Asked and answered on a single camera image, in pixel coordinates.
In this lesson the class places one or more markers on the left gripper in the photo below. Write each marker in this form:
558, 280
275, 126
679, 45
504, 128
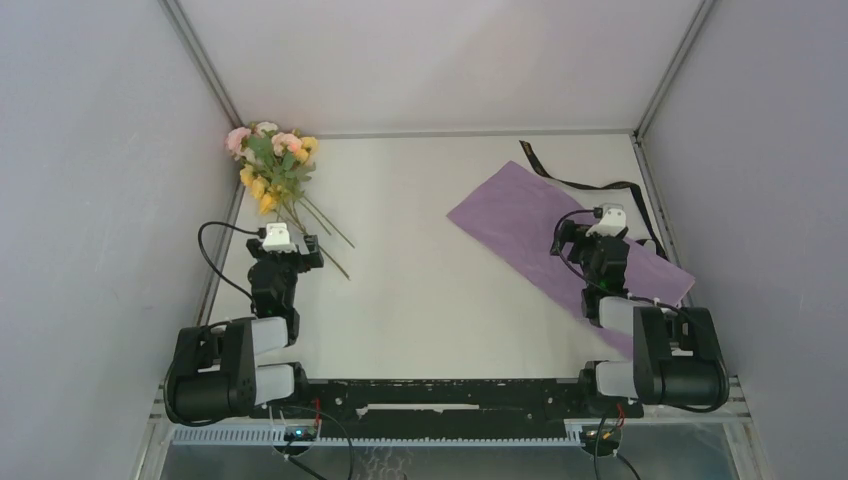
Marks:
305, 261

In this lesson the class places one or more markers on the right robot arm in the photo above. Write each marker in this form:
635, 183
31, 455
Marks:
676, 359

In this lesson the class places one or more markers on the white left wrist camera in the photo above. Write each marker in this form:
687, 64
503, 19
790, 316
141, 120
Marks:
278, 238

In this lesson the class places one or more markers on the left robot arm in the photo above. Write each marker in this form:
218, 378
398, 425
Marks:
214, 374

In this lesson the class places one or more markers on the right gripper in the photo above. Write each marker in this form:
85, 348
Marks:
571, 231

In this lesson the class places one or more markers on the white cable duct rail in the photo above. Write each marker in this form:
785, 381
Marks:
266, 435

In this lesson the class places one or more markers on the yellow fake flower stem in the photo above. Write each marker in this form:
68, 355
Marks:
303, 151
282, 194

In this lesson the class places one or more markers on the pink purple wrapping paper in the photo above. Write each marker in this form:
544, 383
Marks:
514, 214

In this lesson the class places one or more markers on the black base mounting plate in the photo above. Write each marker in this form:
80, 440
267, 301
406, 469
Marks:
480, 408

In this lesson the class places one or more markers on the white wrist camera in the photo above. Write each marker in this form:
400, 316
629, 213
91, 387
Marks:
278, 238
612, 221

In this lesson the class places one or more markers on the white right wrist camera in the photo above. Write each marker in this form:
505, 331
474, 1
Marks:
612, 221

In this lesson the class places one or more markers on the pink fake flower stem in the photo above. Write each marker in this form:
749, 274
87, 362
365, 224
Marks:
238, 140
286, 143

